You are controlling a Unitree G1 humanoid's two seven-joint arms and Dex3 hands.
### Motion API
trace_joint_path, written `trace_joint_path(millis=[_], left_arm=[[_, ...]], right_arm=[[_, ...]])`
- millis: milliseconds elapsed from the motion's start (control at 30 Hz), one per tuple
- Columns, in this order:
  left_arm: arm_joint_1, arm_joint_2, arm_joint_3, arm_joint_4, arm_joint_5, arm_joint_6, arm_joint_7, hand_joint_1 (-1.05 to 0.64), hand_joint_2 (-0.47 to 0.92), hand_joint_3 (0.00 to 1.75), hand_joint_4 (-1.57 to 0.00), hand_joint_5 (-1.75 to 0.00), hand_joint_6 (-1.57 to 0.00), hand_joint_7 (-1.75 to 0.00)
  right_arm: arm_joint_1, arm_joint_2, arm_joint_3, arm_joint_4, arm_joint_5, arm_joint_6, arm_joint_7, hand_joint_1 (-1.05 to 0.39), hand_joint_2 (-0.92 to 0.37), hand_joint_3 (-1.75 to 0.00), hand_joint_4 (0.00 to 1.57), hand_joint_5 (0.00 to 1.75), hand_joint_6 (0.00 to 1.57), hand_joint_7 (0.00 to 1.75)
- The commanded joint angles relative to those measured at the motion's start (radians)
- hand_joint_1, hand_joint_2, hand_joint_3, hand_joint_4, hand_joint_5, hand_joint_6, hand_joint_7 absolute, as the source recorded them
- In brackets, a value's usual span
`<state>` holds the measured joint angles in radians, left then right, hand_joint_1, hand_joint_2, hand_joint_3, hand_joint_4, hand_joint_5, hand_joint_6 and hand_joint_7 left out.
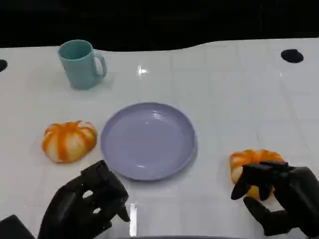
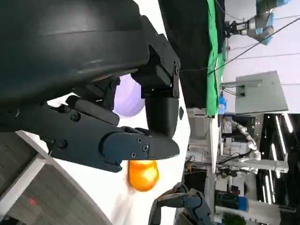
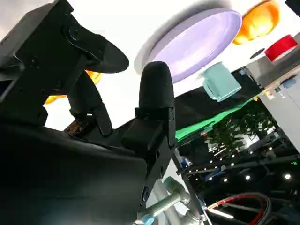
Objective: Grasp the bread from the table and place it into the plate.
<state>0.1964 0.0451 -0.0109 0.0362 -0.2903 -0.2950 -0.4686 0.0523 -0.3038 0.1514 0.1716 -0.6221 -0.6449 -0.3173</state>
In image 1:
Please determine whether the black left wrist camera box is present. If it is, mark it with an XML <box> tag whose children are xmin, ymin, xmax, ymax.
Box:
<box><xmin>0</xmin><ymin>215</ymin><xmax>36</xmax><ymax>239</ymax></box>

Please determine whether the lilac plate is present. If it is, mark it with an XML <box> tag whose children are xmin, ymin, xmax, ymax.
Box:
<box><xmin>100</xmin><ymin>102</ymin><xmax>196</xmax><ymax>181</ymax></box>

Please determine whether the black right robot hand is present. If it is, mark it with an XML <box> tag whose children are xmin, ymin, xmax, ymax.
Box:
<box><xmin>230</xmin><ymin>161</ymin><xmax>319</xmax><ymax>239</ymax></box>

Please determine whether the pale green mug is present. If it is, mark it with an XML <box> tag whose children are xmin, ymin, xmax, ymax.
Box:
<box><xmin>58</xmin><ymin>39</ymin><xmax>108</xmax><ymax>91</ymax></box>

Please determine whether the orange and white bread roll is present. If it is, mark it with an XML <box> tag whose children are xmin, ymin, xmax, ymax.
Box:
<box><xmin>229</xmin><ymin>148</ymin><xmax>285</xmax><ymax>200</ymax></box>
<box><xmin>41</xmin><ymin>120</ymin><xmax>98</xmax><ymax>164</ymax></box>

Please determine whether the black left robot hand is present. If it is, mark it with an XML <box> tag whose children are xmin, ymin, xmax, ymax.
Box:
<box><xmin>37</xmin><ymin>160</ymin><xmax>131</xmax><ymax>239</ymax></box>

